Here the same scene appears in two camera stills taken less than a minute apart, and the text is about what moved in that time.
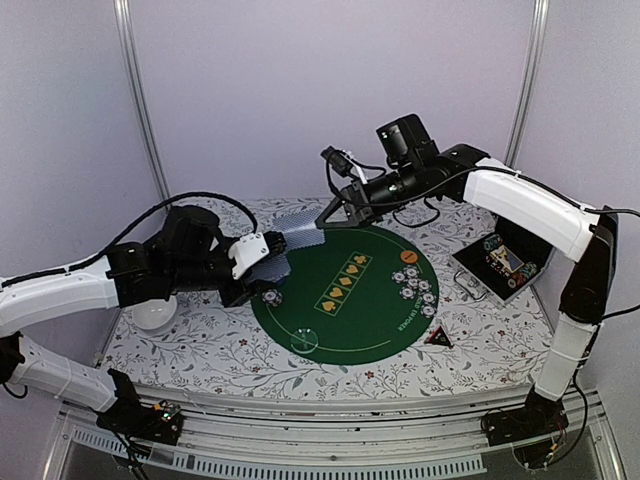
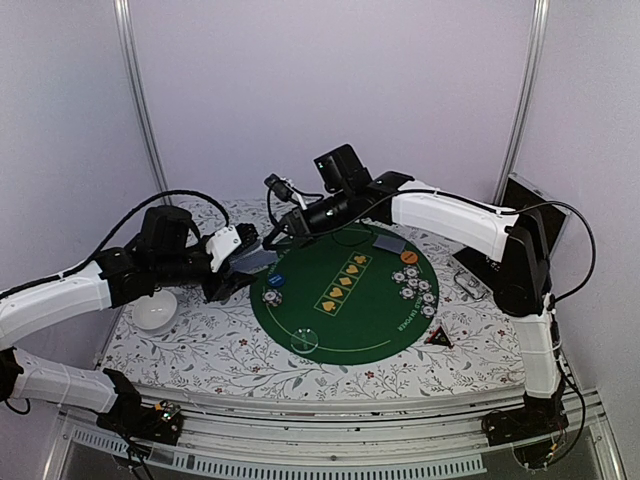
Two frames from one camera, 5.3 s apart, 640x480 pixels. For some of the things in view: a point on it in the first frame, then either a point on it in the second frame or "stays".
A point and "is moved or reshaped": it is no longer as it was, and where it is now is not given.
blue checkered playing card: [300, 229] is moved or reshaped
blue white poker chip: [398, 276] stays
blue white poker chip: [412, 282] stays
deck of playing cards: [271, 268] is moved or reshaped
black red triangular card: [439, 337] stays
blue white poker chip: [411, 271] stays
